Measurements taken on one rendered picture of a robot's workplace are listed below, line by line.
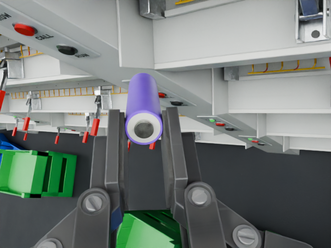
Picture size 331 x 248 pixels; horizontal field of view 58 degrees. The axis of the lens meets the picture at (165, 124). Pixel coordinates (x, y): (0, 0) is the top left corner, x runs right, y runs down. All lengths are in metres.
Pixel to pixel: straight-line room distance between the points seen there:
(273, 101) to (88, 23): 0.29
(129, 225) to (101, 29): 0.72
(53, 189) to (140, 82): 1.32
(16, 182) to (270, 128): 1.27
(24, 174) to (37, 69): 1.12
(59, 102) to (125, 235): 0.42
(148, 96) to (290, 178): 0.84
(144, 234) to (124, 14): 0.70
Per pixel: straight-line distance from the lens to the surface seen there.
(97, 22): 0.28
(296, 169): 0.97
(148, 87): 0.17
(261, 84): 0.46
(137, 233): 0.92
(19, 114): 1.02
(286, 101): 0.45
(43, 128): 1.57
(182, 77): 0.37
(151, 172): 1.20
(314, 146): 0.83
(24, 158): 1.60
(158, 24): 0.33
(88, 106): 0.69
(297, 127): 0.64
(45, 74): 0.48
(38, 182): 1.43
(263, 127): 0.64
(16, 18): 0.28
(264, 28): 0.27
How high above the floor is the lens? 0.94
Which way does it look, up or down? 52 degrees down
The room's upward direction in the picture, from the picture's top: 70 degrees counter-clockwise
